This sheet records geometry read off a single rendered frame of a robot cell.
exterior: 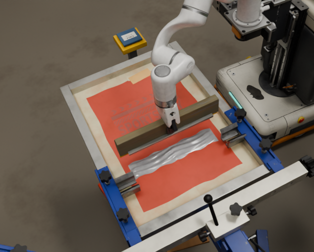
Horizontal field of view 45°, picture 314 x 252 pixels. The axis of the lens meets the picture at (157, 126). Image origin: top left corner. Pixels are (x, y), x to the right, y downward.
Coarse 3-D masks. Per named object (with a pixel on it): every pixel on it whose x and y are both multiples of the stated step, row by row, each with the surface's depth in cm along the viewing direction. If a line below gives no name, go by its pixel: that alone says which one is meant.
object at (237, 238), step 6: (234, 234) 118; (240, 234) 118; (222, 240) 121; (228, 240) 117; (234, 240) 117; (240, 240) 117; (246, 240) 117; (228, 246) 117; (234, 246) 116; (240, 246) 116; (246, 246) 116
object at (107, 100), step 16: (96, 96) 168; (112, 96) 168; (128, 96) 167; (96, 112) 163; (112, 128) 157; (112, 144) 153; (160, 144) 151; (128, 160) 147; (176, 160) 146; (144, 176) 143; (160, 176) 142; (176, 176) 142; (144, 192) 139; (160, 192) 138; (176, 192) 138; (144, 208) 135
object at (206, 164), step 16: (144, 80) 172; (192, 96) 164; (192, 128) 154; (208, 144) 149; (224, 144) 148; (192, 160) 145; (208, 160) 144; (224, 160) 144; (192, 176) 141; (208, 176) 140
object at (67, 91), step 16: (176, 48) 177; (128, 64) 174; (144, 64) 177; (80, 80) 170; (96, 80) 171; (64, 96) 165; (208, 96) 161; (80, 112) 159; (80, 128) 154; (96, 160) 145; (256, 160) 142; (240, 176) 135; (256, 176) 135; (208, 192) 133; (224, 192) 132; (176, 208) 130; (192, 208) 130; (144, 224) 128; (160, 224) 127
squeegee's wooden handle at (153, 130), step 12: (216, 96) 139; (192, 108) 136; (204, 108) 138; (216, 108) 142; (156, 120) 135; (180, 120) 137; (192, 120) 141; (132, 132) 133; (144, 132) 133; (156, 132) 136; (120, 144) 131; (132, 144) 134
